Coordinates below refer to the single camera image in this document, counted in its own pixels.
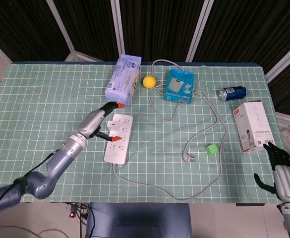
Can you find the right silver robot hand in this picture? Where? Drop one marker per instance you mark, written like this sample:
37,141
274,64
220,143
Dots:
288,178

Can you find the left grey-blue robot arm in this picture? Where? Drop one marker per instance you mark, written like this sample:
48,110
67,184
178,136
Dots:
60,160

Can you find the green checkered tablecloth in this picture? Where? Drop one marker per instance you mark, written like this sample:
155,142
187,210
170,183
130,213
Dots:
48,99

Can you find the teal product packet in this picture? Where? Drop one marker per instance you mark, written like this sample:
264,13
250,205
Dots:
179,86

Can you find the small red device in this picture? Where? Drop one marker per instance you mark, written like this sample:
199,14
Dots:
72,214

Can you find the blue Pepsi can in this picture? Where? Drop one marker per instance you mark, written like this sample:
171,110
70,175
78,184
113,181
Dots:
234,93

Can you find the white power strip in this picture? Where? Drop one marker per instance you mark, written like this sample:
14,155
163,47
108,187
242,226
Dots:
121,151

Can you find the white product box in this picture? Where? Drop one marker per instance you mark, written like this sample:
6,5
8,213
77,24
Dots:
255,124

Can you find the blue tissue pack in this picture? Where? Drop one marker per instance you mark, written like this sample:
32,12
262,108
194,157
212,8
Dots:
122,81

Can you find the white metal frame foot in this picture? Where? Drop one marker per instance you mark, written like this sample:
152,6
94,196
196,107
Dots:
289,124

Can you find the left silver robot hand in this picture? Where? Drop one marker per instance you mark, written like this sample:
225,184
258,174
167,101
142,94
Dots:
91,122

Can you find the green cube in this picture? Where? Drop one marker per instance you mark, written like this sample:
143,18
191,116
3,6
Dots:
212,149

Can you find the yellow ball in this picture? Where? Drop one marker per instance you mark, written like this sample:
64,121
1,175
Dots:
149,82

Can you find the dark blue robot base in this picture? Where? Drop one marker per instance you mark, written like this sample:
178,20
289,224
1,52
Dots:
137,220

